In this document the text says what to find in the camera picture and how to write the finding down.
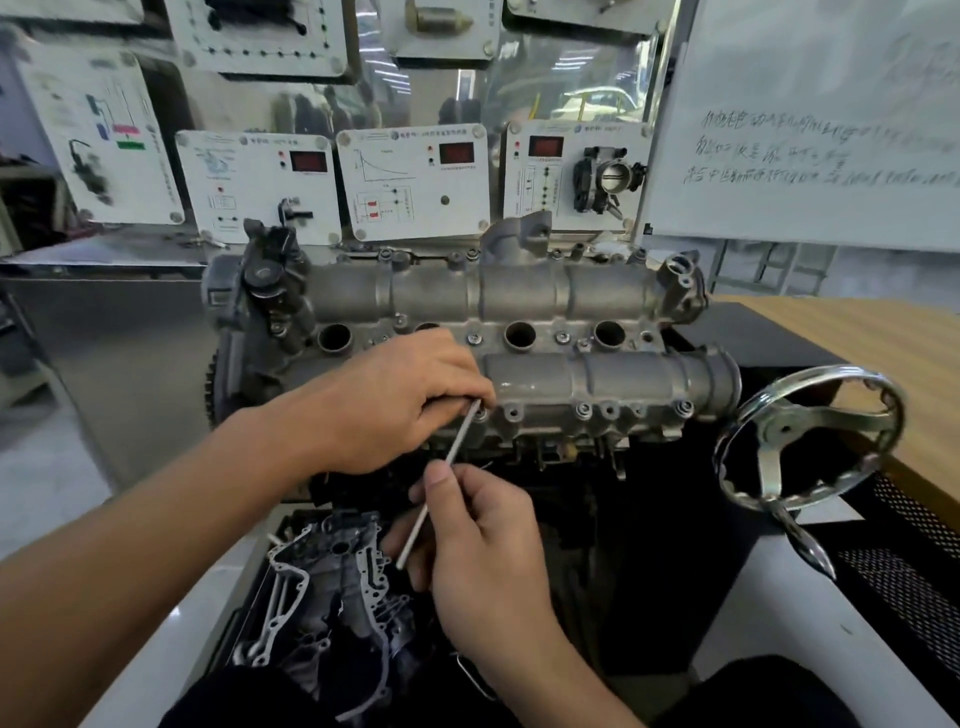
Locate silver hex key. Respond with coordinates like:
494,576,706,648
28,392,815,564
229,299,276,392
395,397,484,571

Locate clear cased control module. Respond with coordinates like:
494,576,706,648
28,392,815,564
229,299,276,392
203,0,309,37

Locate black throttle body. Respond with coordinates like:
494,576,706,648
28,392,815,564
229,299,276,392
572,146,648,219

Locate white panel throttle body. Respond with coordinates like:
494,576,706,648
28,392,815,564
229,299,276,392
500,117,654,234

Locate white panel black lever sensor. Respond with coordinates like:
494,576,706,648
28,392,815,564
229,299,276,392
174,129,343,247

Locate white panel curve graph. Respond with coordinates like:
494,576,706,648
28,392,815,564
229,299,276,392
335,123,493,243

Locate white sensor training panel board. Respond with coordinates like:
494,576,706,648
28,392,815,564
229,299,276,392
0,0,699,489

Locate large whiteboard on stand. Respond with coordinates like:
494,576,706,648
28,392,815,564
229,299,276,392
637,0,960,298

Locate grey metal engine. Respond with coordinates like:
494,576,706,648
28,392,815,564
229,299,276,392
202,209,744,481

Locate black perforated metal panel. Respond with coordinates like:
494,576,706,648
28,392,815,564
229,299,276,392
809,472,960,699

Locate person's right hand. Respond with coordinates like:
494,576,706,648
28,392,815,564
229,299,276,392
380,459,560,663

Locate white panel brass filter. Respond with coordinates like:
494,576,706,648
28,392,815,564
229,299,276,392
378,0,502,65

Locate white panel control module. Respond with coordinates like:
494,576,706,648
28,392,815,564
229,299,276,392
163,0,354,80

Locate chrome handwheel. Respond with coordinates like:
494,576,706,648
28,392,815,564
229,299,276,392
712,365,907,583

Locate white panel green red labels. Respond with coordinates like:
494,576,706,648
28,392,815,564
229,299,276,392
14,48,185,226

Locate person's left hand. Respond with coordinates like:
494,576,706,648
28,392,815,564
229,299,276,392
303,327,498,478

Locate person's left forearm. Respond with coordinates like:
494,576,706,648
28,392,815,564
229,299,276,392
0,386,331,728

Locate person's black trousers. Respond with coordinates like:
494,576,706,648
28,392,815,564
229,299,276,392
161,656,860,728

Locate white panel yellow disc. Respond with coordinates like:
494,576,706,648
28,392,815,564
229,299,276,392
503,0,669,37

